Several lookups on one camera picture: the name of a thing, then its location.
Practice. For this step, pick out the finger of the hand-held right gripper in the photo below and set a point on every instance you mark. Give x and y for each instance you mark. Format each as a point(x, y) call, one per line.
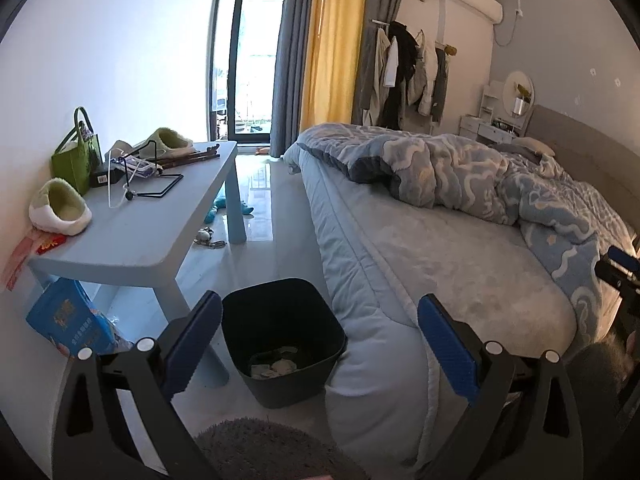
point(620, 267)

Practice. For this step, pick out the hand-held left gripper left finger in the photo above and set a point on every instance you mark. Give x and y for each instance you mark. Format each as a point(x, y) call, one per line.
point(195, 345)

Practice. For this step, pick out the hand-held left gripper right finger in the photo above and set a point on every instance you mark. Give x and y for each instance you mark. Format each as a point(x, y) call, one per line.
point(447, 350)

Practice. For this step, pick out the white tissue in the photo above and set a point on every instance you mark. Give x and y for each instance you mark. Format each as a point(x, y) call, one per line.
point(280, 366)

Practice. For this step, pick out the black trash bin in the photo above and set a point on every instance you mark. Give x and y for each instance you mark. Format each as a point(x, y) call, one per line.
point(300, 320)

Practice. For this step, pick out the bed with grey sheet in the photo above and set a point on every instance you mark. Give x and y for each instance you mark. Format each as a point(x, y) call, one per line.
point(440, 270)

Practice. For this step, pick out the grey headboard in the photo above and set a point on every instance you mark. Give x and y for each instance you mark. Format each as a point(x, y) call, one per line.
point(585, 155)

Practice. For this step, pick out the light blue low table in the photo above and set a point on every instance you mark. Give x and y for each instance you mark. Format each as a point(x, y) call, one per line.
point(140, 230)

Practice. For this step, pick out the blue printed packet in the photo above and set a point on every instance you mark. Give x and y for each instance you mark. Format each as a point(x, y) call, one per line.
point(65, 320)

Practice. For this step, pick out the blue plush toy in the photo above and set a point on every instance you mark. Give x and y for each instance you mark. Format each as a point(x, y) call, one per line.
point(215, 207)

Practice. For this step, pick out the beige pillow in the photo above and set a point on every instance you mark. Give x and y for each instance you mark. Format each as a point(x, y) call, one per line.
point(537, 145)

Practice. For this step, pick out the blue patterned fleece blanket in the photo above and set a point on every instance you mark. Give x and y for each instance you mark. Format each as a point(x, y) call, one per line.
point(475, 175)

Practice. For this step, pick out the white blue small box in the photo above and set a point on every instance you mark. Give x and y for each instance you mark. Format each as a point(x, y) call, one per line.
point(137, 167)

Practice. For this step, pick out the red pink packet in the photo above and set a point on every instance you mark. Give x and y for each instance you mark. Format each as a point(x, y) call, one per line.
point(30, 255)

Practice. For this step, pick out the bundle of dark sticks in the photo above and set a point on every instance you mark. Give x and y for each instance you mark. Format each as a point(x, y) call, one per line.
point(195, 155)

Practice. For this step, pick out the green beige fluffy slipper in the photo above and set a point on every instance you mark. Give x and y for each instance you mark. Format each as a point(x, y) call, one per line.
point(167, 140)
point(60, 210)

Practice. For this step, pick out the black power adapter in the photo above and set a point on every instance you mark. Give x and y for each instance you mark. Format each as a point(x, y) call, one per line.
point(105, 175)

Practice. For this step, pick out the white dressing table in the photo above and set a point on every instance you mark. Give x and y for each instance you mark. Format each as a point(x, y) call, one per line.
point(475, 127)

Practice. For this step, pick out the round mirror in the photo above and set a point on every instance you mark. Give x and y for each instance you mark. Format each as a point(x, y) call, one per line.
point(515, 87)

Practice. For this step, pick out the white small shelf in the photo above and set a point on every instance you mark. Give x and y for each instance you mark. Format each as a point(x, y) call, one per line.
point(492, 102)

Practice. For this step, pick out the green handbag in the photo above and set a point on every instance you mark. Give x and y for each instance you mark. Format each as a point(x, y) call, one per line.
point(72, 165)

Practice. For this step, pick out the grey jacket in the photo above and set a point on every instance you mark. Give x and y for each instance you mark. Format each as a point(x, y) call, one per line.
point(440, 85)

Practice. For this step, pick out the white jacket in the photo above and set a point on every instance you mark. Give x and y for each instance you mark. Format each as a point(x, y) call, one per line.
point(425, 75)

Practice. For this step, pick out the beige coat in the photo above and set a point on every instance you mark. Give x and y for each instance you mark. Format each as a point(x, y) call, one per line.
point(376, 75)

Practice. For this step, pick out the black framed balcony door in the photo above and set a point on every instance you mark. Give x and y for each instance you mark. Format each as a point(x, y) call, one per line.
point(235, 60)

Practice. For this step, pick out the white shirt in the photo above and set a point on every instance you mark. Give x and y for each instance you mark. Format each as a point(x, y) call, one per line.
point(391, 62)

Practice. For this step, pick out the black coat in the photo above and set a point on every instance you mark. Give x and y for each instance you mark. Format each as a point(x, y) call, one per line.
point(405, 55)

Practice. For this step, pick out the yellow curtain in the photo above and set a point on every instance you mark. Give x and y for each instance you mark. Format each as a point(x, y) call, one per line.
point(332, 50)

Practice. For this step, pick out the clothes rack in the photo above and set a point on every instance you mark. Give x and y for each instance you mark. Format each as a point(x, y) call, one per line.
point(376, 22)

